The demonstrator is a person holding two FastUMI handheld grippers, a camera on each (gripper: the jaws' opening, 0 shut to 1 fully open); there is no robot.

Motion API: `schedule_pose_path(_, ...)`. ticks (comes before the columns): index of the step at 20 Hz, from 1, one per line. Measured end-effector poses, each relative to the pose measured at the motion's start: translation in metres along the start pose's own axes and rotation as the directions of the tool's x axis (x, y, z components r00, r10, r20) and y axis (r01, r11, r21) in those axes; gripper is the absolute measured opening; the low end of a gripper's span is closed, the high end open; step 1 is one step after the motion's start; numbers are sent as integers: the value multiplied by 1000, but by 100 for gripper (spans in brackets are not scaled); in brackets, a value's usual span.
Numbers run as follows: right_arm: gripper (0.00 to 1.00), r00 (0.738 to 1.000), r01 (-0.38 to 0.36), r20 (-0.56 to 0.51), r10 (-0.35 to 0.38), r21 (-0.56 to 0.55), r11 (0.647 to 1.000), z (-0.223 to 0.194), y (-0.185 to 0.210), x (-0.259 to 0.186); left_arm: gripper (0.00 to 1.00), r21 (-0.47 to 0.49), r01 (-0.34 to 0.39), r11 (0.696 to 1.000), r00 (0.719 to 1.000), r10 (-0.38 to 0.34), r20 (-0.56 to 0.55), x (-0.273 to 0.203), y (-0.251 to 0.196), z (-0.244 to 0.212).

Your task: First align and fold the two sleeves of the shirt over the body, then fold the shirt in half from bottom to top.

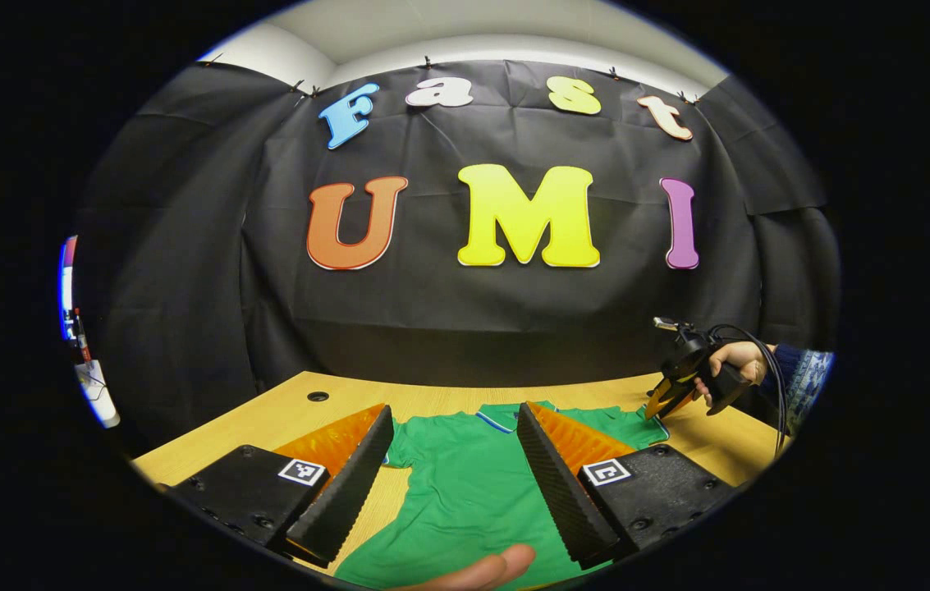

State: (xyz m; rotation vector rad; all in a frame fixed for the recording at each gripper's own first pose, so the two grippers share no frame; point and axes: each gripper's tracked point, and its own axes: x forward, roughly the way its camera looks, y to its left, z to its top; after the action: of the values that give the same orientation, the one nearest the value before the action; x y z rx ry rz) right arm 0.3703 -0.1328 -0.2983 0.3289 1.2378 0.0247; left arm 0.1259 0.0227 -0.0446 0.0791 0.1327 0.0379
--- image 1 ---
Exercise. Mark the bright monitor screen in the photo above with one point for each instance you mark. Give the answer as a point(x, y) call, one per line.
point(66, 287)

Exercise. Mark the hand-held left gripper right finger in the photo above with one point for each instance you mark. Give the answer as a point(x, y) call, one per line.
point(559, 492)

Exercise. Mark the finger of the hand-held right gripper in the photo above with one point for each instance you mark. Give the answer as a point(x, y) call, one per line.
point(684, 400)
point(666, 396)

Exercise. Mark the green T-shirt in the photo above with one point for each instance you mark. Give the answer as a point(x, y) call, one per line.
point(473, 501)

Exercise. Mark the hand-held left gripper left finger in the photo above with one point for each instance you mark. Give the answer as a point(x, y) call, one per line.
point(354, 484)

